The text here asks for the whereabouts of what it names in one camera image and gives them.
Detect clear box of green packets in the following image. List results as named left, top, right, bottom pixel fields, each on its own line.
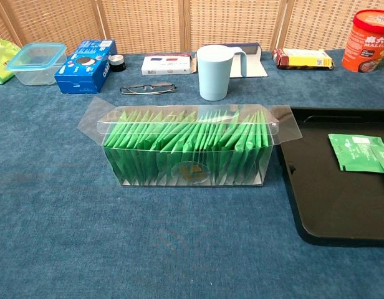
left=77, top=96, right=302, bottom=187

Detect white box red blue print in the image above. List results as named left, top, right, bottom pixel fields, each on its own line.
left=141, top=52, right=194, bottom=76

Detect open blue box grey inside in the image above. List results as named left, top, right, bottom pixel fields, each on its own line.
left=229, top=42, right=269, bottom=78

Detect small black round tin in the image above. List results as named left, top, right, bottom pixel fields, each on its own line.
left=108, top=54, right=127, bottom=72

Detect blue Oreo cookie box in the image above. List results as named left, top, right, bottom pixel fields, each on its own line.
left=54, top=39, right=118, bottom=94

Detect brown snack packet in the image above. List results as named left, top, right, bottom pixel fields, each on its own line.
left=272, top=47, right=335, bottom=70

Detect green tea sachet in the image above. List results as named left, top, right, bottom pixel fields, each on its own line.
left=328, top=133, right=384, bottom=174

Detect thin-framed eyeglasses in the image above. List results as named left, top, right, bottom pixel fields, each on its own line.
left=119, top=82, right=178, bottom=95

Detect blue carpet tablecloth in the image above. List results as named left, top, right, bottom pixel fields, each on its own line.
left=0, top=48, right=384, bottom=299

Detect wicker folding screen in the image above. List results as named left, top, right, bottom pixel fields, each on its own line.
left=0, top=0, right=384, bottom=55

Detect black plastic tray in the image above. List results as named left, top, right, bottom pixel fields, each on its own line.
left=276, top=107, right=384, bottom=249

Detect clear container blue rim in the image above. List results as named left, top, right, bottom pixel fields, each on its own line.
left=5, top=42, right=68, bottom=87

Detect red instant noodle cup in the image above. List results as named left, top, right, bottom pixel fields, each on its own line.
left=341, top=9, right=384, bottom=73

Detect green tissue pack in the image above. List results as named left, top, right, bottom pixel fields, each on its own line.
left=0, top=38, right=21, bottom=85

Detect light blue handled cup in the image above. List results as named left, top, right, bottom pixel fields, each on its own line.
left=196, top=44, right=248, bottom=102

